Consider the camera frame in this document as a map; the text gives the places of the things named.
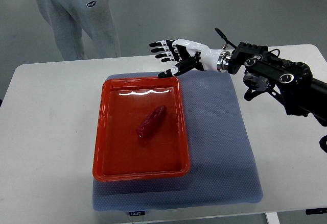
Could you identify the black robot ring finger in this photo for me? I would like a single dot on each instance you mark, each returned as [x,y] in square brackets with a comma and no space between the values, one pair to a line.
[168,54]

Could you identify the red pepper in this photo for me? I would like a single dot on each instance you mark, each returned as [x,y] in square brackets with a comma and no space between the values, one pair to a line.
[151,122]

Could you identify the black table label right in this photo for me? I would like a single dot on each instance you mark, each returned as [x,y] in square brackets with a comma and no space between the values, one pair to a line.
[316,211]

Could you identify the white table leg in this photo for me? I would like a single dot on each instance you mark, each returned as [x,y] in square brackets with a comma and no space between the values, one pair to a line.
[272,218]

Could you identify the red plastic tray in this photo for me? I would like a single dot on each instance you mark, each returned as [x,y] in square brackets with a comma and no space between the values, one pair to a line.
[121,154]

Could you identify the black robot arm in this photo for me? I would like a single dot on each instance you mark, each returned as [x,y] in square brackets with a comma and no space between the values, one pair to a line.
[291,83]

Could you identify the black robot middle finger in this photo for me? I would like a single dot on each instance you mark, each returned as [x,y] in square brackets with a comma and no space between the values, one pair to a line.
[163,49]

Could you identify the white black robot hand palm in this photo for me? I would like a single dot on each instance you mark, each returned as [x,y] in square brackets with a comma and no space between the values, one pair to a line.
[210,59]

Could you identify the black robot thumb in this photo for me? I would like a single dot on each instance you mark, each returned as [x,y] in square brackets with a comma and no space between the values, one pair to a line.
[181,67]

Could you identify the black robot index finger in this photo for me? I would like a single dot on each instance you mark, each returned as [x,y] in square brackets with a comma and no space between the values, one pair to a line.
[162,43]

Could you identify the grey textured mat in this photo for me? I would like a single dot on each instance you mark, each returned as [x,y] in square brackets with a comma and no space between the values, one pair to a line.
[223,169]

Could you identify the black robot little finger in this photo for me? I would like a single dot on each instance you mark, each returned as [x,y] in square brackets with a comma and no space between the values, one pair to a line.
[166,59]

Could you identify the person in grey sweatpants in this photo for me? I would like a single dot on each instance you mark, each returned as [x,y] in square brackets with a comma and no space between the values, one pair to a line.
[70,18]

